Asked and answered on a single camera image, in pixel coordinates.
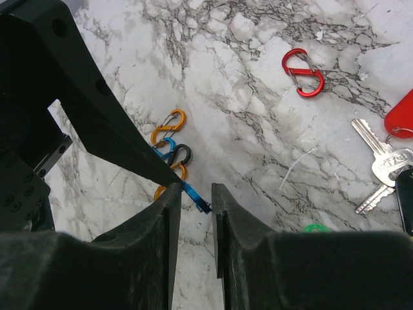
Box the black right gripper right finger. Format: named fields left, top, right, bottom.
left=212, top=183, right=412, bottom=309

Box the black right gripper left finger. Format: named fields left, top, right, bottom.
left=1, top=183, right=181, bottom=309

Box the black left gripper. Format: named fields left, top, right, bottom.
left=1, top=1, right=179, bottom=231

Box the blue s carabiner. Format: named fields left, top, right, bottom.
left=182, top=181, right=212, bottom=214
left=152, top=138, right=177, bottom=160

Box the green key tag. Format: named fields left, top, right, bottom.
left=303, top=224, right=330, bottom=233

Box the orange S carabiner lower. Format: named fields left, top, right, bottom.
left=153, top=163, right=188, bottom=201

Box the orange s carabiner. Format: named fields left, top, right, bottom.
left=153, top=163, right=188, bottom=201
left=150, top=108, right=186, bottom=145

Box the silver key under black tag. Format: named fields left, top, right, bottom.
left=355, top=184, right=395, bottom=214

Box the black S carabiner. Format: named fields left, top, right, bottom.
left=167, top=143, right=192, bottom=167

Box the orange S carabiner upper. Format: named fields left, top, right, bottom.
left=150, top=108, right=186, bottom=145

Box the black key tag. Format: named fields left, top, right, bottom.
left=395, top=169, right=413, bottom=238

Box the silver key on solid red tag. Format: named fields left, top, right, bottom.
left=351, top=118, right=412, bottom=187

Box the red S carabiner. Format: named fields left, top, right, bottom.
left=281, top=48, right=325, bottom=98

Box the solid red key tag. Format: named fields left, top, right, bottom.
left=384, top=90, right=413, bottom=139

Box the blue S carabiner in chain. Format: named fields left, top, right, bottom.
left=152, top=138, right=177, bottom=160

